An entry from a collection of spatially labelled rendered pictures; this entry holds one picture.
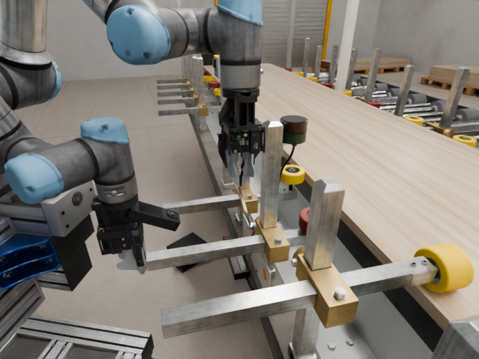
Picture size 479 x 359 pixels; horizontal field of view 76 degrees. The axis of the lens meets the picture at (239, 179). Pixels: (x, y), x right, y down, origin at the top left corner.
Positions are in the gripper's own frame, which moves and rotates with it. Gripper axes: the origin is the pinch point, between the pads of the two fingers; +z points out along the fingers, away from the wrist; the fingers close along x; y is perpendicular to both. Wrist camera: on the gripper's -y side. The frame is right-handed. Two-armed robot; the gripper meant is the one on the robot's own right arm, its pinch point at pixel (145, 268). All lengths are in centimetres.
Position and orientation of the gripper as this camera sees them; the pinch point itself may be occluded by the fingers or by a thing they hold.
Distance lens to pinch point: 76.9
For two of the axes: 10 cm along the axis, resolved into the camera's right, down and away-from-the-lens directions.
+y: -9.7, 1.2, -2.1
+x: 2.4, 4.6, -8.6
